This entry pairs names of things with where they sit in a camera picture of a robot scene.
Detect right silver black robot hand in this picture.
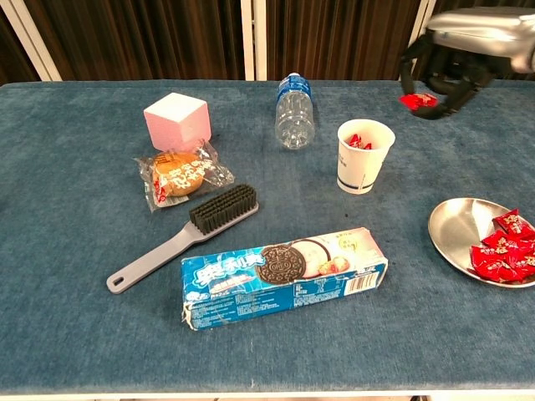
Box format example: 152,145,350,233
399,6,535,122

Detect white paper cup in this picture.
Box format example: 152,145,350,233
336,119,397,195

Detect silver metal plate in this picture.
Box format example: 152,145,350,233
427,197,535,289

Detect clear plastic water bottle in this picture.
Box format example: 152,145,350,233
274,72,316,151

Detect grey brush black bristles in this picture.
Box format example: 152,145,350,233
105,184,260,296

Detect pink foam cube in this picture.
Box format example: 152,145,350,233
143,92,212,152

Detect blue Oreo cookie box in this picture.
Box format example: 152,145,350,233
180,226,390,332

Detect packaged bread bun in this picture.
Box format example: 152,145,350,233
132,140,236,214

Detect blue velvet tablecloth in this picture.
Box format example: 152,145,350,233
0,79,535,396

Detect white frame post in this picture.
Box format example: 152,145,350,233
254,0,268,82
0,0,63,82
240,0,256,82
398,0,438,82

